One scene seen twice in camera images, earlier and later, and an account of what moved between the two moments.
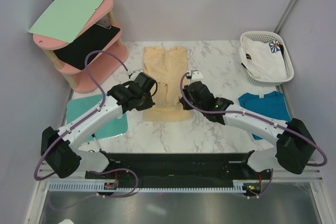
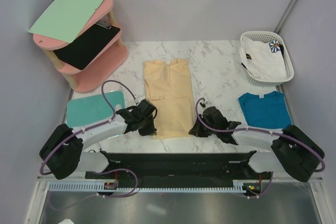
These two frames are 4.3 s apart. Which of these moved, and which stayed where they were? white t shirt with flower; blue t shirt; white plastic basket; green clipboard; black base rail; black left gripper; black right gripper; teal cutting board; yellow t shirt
Moved: black left gripper; yellow t shirt; black right gripper
Stayed: black base rail; white plastic basket; white t shirt with flower; green clipboard; teal cutting board; blue t shirt
